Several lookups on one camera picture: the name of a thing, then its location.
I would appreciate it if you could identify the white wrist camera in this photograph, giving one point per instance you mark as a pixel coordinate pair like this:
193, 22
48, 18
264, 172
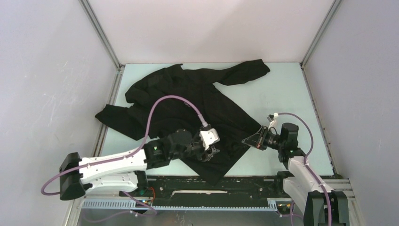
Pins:
209, 137
272, 118

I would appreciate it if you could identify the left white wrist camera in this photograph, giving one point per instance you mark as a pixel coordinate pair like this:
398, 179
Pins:
209, 137

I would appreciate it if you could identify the grey slotted cable duct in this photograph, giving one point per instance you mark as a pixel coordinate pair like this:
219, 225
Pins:
109, 204

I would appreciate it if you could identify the aluminium frame post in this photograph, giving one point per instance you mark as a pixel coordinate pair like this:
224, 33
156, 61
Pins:
119, 69
304, 64

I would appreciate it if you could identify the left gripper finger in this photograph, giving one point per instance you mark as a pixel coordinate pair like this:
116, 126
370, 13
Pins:
215, 150
208, 154

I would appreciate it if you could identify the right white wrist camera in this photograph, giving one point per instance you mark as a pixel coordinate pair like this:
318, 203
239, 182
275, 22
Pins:
272, 118

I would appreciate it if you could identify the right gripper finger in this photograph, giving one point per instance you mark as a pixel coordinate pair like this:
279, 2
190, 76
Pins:
263, 138
252, 140

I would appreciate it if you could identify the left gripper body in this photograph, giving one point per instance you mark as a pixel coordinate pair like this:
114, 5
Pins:
196, 147

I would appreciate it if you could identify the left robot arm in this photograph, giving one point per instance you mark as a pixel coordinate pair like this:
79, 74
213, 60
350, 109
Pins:
126, 172

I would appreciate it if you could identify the left aluminium frame post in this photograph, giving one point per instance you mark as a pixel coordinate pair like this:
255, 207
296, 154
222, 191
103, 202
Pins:
119, 69

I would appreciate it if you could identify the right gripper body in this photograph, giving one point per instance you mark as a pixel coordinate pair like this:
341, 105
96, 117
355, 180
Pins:
272, 141

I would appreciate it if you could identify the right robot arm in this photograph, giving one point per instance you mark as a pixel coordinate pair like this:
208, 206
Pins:
320, 204

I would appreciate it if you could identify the right aluminium frame post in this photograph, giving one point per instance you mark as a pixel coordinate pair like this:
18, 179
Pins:
304, 64

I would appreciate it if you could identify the black jacket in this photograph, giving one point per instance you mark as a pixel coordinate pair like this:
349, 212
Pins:
159, 104

